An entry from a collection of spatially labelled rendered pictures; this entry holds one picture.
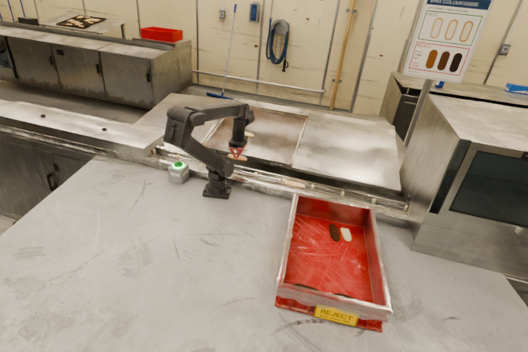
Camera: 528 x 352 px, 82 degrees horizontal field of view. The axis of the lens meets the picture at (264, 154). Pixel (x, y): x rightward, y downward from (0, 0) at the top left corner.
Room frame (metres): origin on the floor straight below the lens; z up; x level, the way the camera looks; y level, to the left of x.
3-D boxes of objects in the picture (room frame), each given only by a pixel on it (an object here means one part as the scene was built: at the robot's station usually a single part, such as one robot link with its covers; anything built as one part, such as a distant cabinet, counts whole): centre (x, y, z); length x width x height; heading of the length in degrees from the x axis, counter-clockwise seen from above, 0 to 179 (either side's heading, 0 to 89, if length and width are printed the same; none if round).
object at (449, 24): (1.84, -0.94, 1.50); 0.33 x 0.01 x 0.45; 73
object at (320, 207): (0.79, -0.27, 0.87); 0.49 x 0.34 x 0.10; 171
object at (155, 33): (4.76, 1.70, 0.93); 0.51 x 0.36 x 0.13; 81
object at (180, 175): (1.20, 0.39, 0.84); 0.08 x 0.08 x 0.11; 77
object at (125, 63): (4.59, 2.76, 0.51); 3.00 x 1.26 x 1.03; 77
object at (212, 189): (1.13, 0.20, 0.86); 0.12 x 0.09 x 0.08; 88
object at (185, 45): (4.76, 1.70, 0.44); 0.70 x 0.55 x 0.87; 77
